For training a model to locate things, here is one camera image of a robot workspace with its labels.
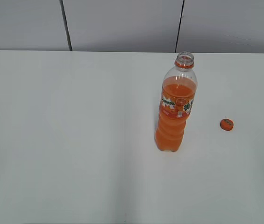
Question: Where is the orange bottle cap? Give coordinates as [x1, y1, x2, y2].
[220, 119, 234, 131]

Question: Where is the orange soda plastic bottle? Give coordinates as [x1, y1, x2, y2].
[155, 51, 198, 152]

